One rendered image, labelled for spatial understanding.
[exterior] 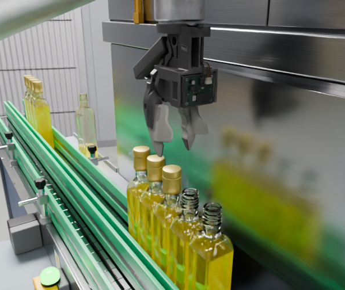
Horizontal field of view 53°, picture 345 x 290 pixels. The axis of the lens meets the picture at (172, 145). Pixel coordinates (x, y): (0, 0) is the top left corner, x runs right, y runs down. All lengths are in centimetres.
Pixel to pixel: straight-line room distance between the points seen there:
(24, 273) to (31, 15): 88
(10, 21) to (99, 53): 347
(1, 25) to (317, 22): 42
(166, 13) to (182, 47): 5
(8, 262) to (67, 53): 280
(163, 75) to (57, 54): 321
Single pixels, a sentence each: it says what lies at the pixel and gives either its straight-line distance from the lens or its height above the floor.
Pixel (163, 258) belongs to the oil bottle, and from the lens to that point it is 69.
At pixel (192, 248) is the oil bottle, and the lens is 59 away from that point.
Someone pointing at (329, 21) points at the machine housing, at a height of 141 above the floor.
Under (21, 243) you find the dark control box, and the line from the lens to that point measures 114.
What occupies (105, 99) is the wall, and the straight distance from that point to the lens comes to 384.
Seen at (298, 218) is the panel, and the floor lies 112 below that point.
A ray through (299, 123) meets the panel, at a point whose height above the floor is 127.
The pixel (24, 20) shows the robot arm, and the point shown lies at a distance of 30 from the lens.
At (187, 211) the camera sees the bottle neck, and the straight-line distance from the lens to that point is 59.
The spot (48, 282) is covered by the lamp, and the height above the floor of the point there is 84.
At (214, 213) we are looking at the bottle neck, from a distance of 54.
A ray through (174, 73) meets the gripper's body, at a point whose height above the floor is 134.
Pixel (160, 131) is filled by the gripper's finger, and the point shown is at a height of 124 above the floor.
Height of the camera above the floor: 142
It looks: 21 degrees down
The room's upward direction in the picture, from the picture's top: straight up
